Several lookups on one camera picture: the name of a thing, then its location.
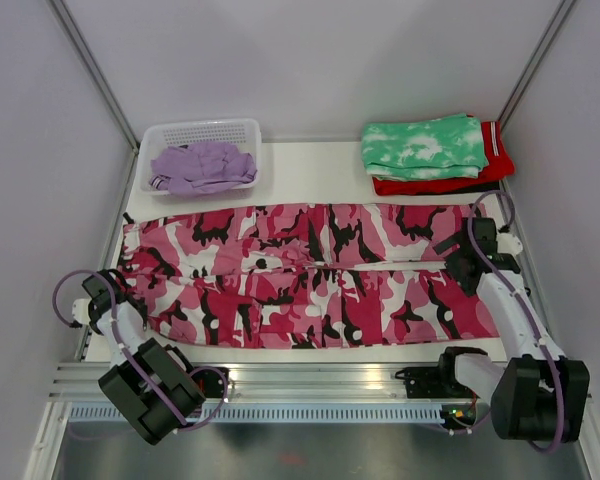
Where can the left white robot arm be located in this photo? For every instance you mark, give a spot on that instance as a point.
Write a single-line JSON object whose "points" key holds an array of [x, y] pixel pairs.
{"points": [[151, 388]]}

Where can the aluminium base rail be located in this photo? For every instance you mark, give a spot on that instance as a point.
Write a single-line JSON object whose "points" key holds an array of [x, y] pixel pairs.
{"points": [[262, 382]]}

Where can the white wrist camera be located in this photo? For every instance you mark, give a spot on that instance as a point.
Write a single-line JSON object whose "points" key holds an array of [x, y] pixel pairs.
{"points": [[80, 311], [509, 243]]}

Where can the pink camouflage trousers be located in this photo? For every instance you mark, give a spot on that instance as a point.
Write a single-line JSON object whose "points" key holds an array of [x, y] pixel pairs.
{"points": [[301, 276]]}

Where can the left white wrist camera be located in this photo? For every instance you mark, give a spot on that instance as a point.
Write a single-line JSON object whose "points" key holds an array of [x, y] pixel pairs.
{"points": [[80, 311]]}

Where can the white plastic basket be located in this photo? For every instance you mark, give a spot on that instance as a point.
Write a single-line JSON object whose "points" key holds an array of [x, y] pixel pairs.
{"points": [[244, 133]]}

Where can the right aluminium frame post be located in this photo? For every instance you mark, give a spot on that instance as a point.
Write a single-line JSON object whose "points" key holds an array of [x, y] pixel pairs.
{"points": [[549, 36]]}

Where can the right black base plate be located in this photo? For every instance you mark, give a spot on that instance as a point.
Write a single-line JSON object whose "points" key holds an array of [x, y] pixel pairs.
{"points": [[427, 382]]}

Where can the aluminium frame post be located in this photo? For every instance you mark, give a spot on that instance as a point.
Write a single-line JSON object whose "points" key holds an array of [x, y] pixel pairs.
{"points": [[78, 42], [549, 36]]}

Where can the lilac trousers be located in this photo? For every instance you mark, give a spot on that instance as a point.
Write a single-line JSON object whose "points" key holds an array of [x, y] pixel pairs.
{"points": [[201, 168]]}

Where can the left aluminium frame post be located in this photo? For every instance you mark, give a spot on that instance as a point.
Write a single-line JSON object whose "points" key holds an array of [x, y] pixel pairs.
{"points": [[78, 42]]}

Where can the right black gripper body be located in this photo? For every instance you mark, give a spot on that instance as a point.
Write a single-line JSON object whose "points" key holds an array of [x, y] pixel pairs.
{"points": [[453, 261]]}

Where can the green tie-dye folded trousers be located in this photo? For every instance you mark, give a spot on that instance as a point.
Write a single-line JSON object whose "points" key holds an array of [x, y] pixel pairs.
{"points": [[438, 149]]}

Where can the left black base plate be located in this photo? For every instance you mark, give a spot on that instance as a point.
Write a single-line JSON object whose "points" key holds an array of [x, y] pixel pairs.
{"points": [[211, 380]]}

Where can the red folded trousers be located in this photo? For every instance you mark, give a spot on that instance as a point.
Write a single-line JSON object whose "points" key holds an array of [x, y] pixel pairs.
{"points": [[499, 166]]}

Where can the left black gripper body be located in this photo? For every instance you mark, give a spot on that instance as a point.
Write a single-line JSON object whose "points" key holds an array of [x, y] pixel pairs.
{"points": [[143, 312]]}

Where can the white slotted cable duct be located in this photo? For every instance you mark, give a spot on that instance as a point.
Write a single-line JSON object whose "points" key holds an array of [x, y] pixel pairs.
{"points": [[334, 413]]}

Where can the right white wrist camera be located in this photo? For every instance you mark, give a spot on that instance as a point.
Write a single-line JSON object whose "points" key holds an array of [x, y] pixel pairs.
{"points": [[509, 243]]}

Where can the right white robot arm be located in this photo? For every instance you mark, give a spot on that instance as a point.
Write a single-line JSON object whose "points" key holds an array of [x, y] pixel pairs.
{"points": [[540, 395]]}

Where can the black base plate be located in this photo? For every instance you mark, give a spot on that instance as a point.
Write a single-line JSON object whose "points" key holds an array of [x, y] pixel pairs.
{"points": [[211, 380], [427, 382]]}

